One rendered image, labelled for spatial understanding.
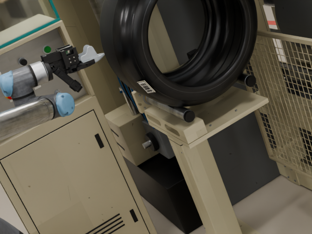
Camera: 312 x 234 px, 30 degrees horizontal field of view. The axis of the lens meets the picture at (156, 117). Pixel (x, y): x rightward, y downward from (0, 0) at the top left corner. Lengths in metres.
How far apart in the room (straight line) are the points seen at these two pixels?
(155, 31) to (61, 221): 1.01
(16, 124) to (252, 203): 1.71
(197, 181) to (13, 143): 0.83
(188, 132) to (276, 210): 1.05
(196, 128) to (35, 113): 0.63
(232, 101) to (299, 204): 0.89
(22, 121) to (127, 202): 1.26
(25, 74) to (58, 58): 0.12
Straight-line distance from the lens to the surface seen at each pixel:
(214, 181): 2.69
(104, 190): 2.82
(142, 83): 1.99
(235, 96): 2.35
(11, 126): 1.70
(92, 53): 1.99
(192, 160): 2.59
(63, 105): 1.83
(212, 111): 2.30
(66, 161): 2.70
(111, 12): 2.04
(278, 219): 2.97
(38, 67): 1.94
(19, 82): 1.93
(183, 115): 2.09
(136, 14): 1.94
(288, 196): 3.10
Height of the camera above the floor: 1.76
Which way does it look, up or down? 23 degrees down
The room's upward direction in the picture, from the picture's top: 22 degrees counter-clockwise
